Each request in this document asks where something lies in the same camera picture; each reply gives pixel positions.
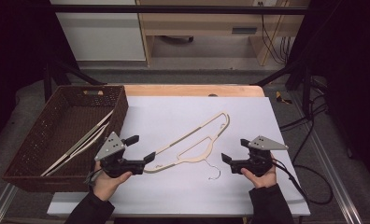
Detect white foam board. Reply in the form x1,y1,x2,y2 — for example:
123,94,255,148
47,95,312,217

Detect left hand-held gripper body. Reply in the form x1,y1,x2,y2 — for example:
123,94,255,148
94,131,145,179

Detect yellow and black tape piece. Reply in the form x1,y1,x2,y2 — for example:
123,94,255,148
275,91,293,105

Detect black curtain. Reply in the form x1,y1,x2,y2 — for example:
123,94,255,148
287,0,370,190
0,0,78,150

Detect black floor cables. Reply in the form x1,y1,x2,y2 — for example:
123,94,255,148
278,92,331,143

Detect brown woven basket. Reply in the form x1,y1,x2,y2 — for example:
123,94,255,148
2,84,130,193

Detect person's left hand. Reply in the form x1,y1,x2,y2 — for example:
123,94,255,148
92,161,133,202

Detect grey left gripper cable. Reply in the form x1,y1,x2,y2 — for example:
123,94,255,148
83,169,104,189

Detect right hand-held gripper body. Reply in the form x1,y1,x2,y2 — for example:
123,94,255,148
231,135,290,177

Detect black hanging wall cables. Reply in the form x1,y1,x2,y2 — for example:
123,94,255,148
257,1,295,65

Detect aluminium rail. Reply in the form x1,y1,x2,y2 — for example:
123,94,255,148
0,182,20,224
290,92,364,224

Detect person's right hand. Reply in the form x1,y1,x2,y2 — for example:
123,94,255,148
240,153,278,189

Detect black horizontal frame bar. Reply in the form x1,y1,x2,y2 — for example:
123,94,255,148
46,4,309,15

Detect black frame strut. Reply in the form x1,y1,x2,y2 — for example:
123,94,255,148
253,57,312,116
42,58,107,102

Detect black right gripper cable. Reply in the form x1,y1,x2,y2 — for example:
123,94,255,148
271,158,334,206

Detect white cabinet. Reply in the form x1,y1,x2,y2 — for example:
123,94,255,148
48,0,147,62

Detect light wooden desk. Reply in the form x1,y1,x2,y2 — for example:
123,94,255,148
135,0,310,67

